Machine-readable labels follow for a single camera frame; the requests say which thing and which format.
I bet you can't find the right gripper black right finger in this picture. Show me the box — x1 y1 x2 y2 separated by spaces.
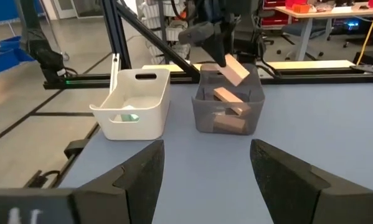
250 139 373 224

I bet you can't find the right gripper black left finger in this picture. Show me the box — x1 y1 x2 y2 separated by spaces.
70 139 166 224

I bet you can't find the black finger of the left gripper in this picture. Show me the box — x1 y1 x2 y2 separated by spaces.
178 21 228 68
224 18 238 58

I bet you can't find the long orange block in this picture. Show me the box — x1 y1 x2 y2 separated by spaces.
213 86 252 116

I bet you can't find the teal rectangular block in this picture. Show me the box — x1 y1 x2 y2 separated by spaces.
120 113 141 123

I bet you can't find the white basket stack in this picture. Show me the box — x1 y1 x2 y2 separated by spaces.
139 0 194 65

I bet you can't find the red drawer cabinet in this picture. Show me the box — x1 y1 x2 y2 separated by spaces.
262 0 287 27

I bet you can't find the wooden table side board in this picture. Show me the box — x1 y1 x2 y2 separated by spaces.
141 59 357 74

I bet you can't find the white plastic bin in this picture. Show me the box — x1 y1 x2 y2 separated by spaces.
89 67 171 141

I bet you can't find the grey translucent plastic bin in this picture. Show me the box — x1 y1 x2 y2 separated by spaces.
191 63 266 136

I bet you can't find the white desk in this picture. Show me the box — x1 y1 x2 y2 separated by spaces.
275 3 373 62

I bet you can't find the blue storage crate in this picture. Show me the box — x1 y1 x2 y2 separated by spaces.
0 35 22 50
0 48 35 76

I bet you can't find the white metal bracket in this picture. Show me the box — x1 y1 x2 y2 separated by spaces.
110 52 121 94

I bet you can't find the yellow hanging cable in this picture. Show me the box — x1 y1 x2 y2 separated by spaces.
356 0 373 66

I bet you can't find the black equipment post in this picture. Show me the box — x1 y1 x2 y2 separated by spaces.
14 0 67 84

